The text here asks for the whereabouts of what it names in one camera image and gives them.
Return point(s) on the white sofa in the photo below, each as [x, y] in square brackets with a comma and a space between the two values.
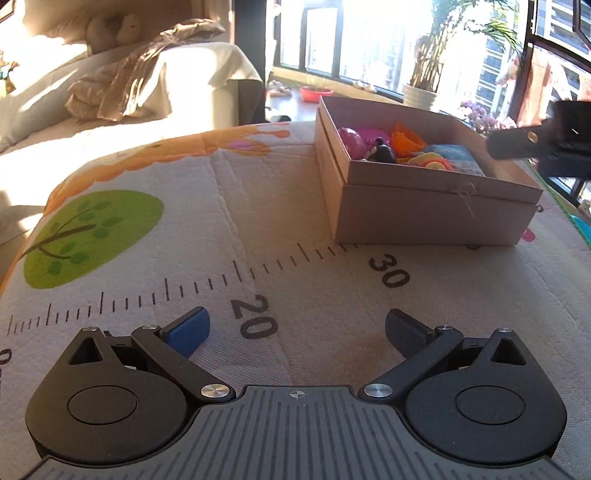
[198, 78]

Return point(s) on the pink round toy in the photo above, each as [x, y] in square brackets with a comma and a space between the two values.
[351, 141]

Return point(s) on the plush toy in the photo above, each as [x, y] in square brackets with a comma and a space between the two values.
[113, 30]

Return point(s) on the yellow toy charm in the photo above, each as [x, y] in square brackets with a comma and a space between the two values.
[431, 162]

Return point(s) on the black toy figure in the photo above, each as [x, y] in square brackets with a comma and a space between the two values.
[383, 152]

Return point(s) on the hanging garment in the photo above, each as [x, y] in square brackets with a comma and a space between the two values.
[540, 78]

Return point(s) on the small windowsill items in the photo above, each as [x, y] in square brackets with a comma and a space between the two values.
[364, 84]

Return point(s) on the magenta spiky toy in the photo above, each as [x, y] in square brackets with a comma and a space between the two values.
[376, 134]

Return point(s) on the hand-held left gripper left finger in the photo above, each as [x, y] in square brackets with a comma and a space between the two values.
[189, 330]

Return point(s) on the printed play mat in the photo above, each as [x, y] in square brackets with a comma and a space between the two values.
[184, 240]

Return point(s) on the pair of slippers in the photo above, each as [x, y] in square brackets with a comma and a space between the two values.
[279, 89]

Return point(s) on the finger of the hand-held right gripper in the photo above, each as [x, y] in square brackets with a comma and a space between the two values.
[512, 143]

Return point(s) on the beige blanket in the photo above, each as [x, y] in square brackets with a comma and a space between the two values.
[124, 83]

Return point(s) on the cardboard box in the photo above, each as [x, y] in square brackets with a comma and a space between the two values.
[415, 212]

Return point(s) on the red basin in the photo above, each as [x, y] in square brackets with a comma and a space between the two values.
[316, 94]

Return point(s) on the orange toy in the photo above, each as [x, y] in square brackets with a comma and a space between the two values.
[408, 137]

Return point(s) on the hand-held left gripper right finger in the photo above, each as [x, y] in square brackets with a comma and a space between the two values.
[406, 330]

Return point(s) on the purple flowers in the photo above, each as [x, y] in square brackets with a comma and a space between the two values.
[485, 117]

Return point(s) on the potted palm plant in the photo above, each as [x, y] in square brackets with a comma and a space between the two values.
[425, 60]

